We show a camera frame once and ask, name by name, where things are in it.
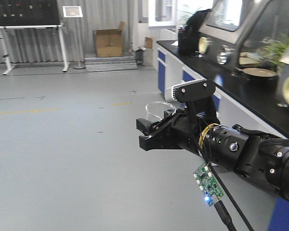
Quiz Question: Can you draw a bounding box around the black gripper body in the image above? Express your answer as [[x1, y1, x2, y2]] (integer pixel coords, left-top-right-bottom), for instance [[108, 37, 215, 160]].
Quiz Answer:
[[158, 96, 220, 159]]

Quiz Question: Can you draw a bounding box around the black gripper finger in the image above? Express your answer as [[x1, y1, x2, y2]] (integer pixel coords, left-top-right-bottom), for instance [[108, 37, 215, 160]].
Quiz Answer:
[[136, 118, 163, 135], [139, 135, 183, 151]]

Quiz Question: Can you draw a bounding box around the clear glass beaker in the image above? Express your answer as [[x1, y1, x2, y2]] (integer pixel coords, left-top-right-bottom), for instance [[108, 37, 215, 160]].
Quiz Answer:
[[145, 101, 176, 122]]

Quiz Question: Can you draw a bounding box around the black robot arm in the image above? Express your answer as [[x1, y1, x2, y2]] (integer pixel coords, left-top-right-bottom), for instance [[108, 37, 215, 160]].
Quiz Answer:
[[136, 97, 289, 201]]

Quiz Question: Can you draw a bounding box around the green circuit board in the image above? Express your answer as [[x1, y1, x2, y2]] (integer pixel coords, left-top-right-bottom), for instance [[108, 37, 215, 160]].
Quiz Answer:
[[193, 163, 224, 206]]

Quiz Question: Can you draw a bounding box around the black lab counter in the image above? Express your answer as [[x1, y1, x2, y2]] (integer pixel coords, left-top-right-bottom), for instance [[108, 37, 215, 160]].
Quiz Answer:
[[156, 40, 289, 138]]

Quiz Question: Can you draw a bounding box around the small open cardboard box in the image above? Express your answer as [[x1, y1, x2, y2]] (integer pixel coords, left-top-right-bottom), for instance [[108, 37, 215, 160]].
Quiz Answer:
[[134, 36, 157, 67]]

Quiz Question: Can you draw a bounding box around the black bag on counter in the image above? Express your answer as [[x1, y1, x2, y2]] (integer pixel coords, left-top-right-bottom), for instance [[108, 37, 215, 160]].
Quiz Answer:
[[178, 9, 212, 55]]

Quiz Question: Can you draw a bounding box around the picture sign on stand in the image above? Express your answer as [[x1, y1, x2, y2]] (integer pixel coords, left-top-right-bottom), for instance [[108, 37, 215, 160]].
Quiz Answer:
[[62, 6, 85, 70]]

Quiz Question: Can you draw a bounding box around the white leg table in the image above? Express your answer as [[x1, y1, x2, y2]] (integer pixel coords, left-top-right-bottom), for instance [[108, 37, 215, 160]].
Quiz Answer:
[[0, 23, 69, 75]]

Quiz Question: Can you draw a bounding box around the black pegboard panel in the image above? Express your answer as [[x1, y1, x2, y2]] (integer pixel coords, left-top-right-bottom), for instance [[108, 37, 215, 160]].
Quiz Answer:
[[0, 0, 60, 26]]

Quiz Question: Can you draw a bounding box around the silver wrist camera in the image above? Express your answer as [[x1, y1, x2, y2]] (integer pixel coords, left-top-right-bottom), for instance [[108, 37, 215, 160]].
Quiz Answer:
[[165, 78, 216, 103]]

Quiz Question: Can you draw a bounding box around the black usb cable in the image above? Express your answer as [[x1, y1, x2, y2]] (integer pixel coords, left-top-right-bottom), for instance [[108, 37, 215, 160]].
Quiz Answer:
[[197, 115, 256, 231]]

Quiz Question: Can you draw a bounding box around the glovebox enclosure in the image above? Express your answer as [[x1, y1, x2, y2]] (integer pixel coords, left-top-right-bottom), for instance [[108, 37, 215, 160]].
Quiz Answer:
[[198, 0, 289, 106]]

